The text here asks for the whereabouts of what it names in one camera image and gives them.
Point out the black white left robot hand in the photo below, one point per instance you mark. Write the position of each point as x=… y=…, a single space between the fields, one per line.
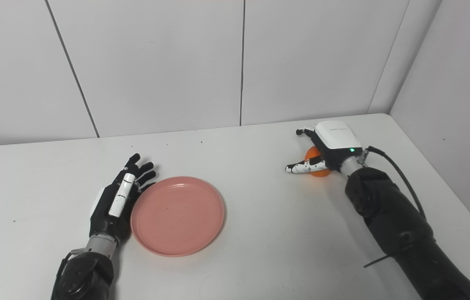
x=120 y=200

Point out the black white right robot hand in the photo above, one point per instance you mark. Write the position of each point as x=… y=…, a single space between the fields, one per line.
x=337 y=135

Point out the orange fruit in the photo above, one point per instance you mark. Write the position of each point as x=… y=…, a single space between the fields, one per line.
x=313 y=154

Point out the pink round plate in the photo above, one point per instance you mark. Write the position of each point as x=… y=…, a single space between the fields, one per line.
x=178 y=216

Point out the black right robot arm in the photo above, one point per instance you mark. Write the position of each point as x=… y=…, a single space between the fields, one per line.
x=401 y=225

